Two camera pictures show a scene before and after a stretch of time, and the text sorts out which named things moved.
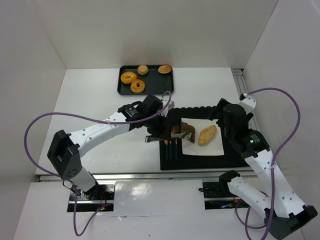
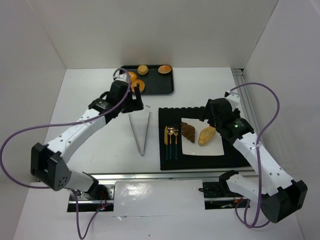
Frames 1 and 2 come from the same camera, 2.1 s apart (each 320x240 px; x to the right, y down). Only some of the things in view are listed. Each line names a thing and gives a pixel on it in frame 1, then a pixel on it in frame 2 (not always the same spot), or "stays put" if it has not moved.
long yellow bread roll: x=206 y=135 stays put
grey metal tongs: x=184 y=135 to x=139 y=121
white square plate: x=214 y=147 stays put
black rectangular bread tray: x=156 y=83 stays put
